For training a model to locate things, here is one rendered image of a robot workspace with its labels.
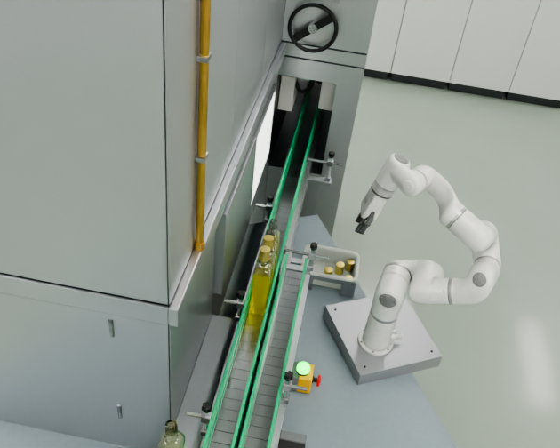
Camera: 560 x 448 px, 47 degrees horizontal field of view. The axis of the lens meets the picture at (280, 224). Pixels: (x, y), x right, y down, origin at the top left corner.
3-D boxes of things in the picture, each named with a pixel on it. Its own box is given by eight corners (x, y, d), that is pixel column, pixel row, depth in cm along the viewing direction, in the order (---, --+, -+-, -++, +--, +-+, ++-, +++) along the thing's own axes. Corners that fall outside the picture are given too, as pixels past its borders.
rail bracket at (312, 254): (282, 260, 243) (285, 236, 235) (325, 268, 242) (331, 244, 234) (281, 266, 240) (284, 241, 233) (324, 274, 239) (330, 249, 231)
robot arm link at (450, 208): (444, 233, 195) (393, 187, 199) (460, 219, 204) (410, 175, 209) (460, 214, 189) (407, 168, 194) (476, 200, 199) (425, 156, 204)
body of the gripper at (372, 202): (372, 174, 210) (358, 199, 217) (372, 192, 202) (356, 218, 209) (393, 183, 211) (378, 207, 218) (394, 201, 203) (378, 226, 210)
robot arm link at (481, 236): (428, 249, 196) (439, 240, 209) (482, 298, 191) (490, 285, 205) (464, 211, 190) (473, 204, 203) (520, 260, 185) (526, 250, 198)
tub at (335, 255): (303, 258, 265) (306, 242, 259) (356, 268, 263) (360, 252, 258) (297, 286, 251) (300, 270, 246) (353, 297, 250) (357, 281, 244)
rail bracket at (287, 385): (281, 395, 196) (285, 367, 188) (304, 399, 196) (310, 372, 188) (278, 405, 193) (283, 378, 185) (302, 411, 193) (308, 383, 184)
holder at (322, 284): (291, 256, 265) (292, 242, 261) (356, 268, 264) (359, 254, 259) (284, 284, 252) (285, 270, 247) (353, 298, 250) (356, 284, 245)
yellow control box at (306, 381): (292, 374, 218) (293, 360, 214) (313, 378, 218) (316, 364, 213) (288, 390, 213) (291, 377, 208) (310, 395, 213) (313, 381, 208)
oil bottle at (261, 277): (252, 302, 225) (256, 257, 212) (268, 305, 225) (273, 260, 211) (249, 313, 221) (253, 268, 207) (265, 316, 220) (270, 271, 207)
